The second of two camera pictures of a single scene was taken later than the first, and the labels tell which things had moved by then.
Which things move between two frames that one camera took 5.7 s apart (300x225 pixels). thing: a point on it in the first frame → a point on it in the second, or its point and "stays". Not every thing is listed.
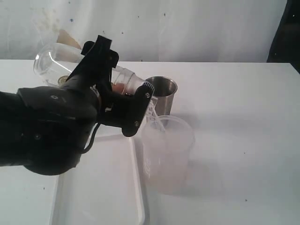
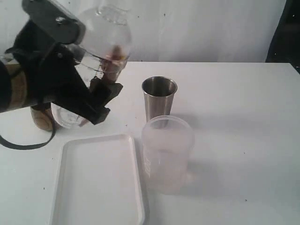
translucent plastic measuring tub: (168, 144) stays
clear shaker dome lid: (124, 81) → (108, 32)
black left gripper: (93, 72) → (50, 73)
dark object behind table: (285, 47) stays
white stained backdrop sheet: (197, 31) stays
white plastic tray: (103, 188) stays
